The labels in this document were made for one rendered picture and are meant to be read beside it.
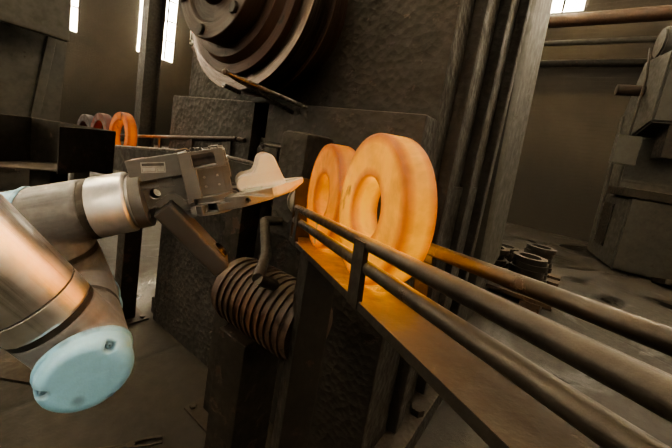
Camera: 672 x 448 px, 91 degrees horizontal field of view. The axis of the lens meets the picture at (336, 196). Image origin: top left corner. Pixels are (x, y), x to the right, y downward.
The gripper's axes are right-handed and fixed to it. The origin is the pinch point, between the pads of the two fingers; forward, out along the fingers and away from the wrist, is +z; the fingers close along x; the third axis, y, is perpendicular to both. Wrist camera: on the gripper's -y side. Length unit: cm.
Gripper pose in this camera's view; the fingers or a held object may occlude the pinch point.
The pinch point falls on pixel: (294, 186)
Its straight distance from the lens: 47.8
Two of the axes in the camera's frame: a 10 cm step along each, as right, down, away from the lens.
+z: 9.4, -2.0, 2.8
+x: -3.2, -1.8, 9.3
